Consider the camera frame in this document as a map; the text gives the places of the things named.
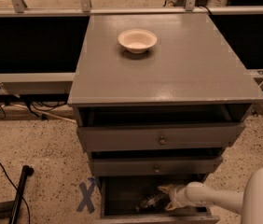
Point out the grey bottom drawer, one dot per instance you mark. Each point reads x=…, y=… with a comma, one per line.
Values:
x=121, y=194

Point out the grey middle drawer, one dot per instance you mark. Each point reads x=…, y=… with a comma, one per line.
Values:
x=155, y=162

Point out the white paper bowl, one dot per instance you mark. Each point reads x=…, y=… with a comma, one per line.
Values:
x=137, y=41

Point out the clear plastic water bottle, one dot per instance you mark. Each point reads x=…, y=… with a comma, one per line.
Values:
x=150, y=201

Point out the grey drawer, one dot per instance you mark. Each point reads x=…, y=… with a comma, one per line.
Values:
x=155, y=162
x=133, y=128
x=121, y=194

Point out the grey top drawer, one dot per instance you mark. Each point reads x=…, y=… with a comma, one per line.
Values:
x=133, y=128

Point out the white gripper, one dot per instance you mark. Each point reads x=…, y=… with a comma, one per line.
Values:
x=179, y=196

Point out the blue tape X mark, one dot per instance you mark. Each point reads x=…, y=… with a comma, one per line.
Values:
x=86, y=201

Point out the black metal stand leg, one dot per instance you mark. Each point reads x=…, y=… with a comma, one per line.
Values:
x=11, y=209

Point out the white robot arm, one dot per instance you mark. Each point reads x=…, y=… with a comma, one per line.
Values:
x=248, y=204

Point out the grey wooden drawer cabinet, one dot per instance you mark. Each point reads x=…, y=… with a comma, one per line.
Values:
x=191, y=64

